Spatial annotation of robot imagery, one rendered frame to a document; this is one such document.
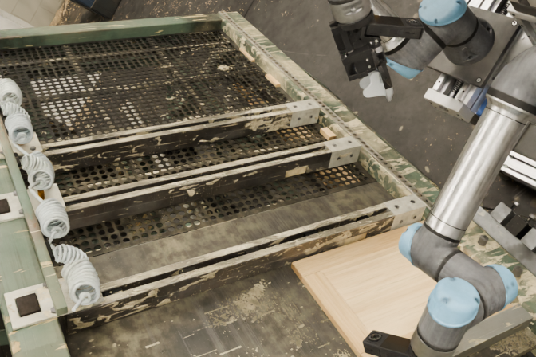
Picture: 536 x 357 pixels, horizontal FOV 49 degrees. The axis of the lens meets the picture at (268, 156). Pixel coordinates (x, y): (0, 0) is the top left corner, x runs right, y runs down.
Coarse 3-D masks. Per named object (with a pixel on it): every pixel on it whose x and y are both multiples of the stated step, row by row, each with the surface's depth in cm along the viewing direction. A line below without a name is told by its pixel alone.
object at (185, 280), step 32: (320, 224) 166; (352, 224) 168; (384, 224) 174; (64, 256) 122; (224, 256) 151; (256, 256) 152; (288, 256) 158; (32, 288) 129; (64, 288) 130; (128, 288) 140; (160, 288) 140; (192, 288) 146; (32, 320) 122; (64, 320) 134; (96, 320) 135
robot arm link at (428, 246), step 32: (512, 64) 101; (512, 96) 101; (480, 128) 105; (512, 128) 103; (480, 160) 104; (448, 192) 108; (480, 192) 106; (416, 224) 115; (448, 224) 108; (416, 256) 111; (448, 256) 107
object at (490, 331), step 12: (504, 312) 153; (516, 312) 153; (528, 312) 154; (480, 324) 148; (492, 324) 149; (504, 324) 149; (516, 324) 150; (528, 324) 154; (468, 336) 145; (480, 336) 145; (492, 336) 146; (504, 336) 150; (468, 348) 142; (480, 348) 146
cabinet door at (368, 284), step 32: (320, 256) 163; (352, 256) 165; (384, 256) 167; (320, 288) 153; (352, 288) 155; (384, 288) 157; (416, 288) 158; (352, 320) 146; (384, 320) 148; (416, 320) 149
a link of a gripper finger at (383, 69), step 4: (380, 56) 114; (380, 60) 113; (380, 64) 113; (384, 64) 113; (380, 68) 114; (384, 68) 114; (380, 72) 114; (384, 72) 114; (384, 76) 115; (388, 76) 115; (384, 80) 116; (388, 80) 116; (384, 84) 117; (388, 84) 117
